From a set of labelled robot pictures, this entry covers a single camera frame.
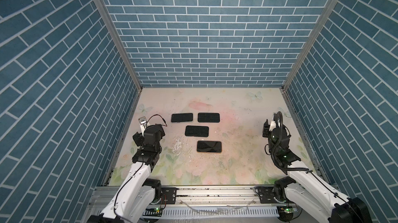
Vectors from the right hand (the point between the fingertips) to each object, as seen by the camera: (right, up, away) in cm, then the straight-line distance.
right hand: (272, 119), depth 81 cm
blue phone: (-52, -2, +23) cm, 57 cm away
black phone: (-34, -2, +24) cm, 42 cm away
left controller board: (-60, -43, -9) cm, 75 cm away
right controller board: (+2, -43, -10) cm, 44 cm away
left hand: (-65, -4, 0) cm, 65 cm away
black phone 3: (-33, -18, +12) cm, 40 cm away
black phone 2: (-41, -10, +19) cm, 46 cm away
